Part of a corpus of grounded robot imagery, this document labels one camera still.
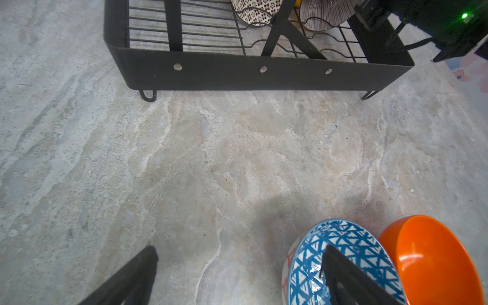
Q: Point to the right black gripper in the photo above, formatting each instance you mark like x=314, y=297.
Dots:
x=455, y=27

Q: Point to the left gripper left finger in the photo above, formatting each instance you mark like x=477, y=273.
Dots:
x=132, y=284

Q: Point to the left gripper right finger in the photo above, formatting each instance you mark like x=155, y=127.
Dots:
x=348, y=284

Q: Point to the blue patterned bowl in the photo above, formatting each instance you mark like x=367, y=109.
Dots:
x=302, y=279

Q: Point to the pink patterned bowl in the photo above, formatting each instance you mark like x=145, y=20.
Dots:
x=322, y=15

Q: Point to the orange dotted patterned bowl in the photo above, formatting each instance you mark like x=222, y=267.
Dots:
x=256, y=12

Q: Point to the black wire dish rack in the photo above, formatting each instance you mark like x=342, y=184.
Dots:
x=204, y=45

